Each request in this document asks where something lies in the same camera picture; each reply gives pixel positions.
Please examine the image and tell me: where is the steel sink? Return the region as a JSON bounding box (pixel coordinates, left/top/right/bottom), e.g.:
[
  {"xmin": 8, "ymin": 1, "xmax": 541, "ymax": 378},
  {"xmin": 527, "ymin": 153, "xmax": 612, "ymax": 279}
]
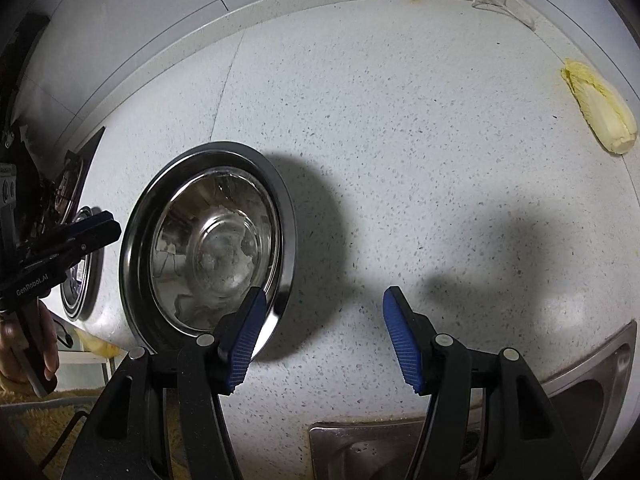
[{"xmin": 309, "ymin": 320, "xmax": 638, "ymax": 480}]

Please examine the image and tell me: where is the black cable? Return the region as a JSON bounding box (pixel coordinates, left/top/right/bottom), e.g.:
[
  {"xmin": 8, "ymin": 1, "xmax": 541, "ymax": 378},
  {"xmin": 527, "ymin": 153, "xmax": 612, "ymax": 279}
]
[{"xmin": 50, "ymin": 410, "xmax": 90, "ymax": 463}]

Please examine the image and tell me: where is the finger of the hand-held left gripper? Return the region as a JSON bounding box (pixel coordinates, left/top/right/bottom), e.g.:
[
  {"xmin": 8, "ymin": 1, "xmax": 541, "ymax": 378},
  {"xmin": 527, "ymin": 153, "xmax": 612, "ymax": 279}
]
[{"xmin": 22, "ymin": 211, "xmax": 122, "ymax": 278}]

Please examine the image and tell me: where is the person's left forearm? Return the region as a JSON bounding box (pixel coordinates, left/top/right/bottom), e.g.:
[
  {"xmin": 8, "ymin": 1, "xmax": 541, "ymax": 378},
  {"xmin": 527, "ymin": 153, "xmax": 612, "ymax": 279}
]
[{"xmin": 0, "ymin": 375, "xmax": 101, "ymax": 471}]

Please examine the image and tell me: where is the napa cabbage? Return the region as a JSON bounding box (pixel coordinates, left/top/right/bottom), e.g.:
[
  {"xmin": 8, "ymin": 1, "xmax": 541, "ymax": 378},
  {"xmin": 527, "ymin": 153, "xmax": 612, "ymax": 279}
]
[{"xmin": 561, "ymin": 59, "xmax": 639, "ymax": 155}]

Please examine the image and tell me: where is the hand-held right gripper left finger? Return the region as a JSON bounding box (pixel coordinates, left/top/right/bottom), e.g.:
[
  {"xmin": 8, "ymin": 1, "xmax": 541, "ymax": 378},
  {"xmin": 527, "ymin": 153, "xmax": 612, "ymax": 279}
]
[{"xmin": 60, "ymin": 286, "xmax": 268, "ymax": 480}]

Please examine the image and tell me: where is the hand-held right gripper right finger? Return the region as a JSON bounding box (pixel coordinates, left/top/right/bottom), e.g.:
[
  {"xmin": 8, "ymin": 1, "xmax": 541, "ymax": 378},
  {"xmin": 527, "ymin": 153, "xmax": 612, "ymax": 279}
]
[{"xmin": 382, "ymin": 286, "xmax": 583, "ymax": 480}]

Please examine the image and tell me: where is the person's left hand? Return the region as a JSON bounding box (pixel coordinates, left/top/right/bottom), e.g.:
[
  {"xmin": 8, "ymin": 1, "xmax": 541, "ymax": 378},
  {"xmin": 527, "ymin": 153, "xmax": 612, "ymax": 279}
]
[{"xmin": 0, "ymin": 302, "xmax": 61, "ymax": 383}]

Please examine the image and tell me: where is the large labelled steel plate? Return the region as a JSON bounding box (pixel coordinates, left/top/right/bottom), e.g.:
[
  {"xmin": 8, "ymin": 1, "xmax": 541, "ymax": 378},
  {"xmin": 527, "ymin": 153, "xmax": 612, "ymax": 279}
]
[{"xmin": 119, "ymin": 142, "xmax": 297, "ymax": 363}]

